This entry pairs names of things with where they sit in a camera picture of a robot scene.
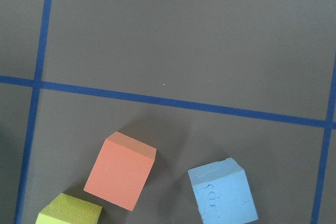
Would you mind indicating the yellow foam block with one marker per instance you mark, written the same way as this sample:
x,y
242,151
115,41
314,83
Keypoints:
x,y
68,209

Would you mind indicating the light blue foam block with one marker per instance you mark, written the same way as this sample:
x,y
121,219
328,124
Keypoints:
x,y
222,193

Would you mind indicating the orange near foam block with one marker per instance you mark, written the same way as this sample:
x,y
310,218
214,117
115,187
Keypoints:
x,y
121,170

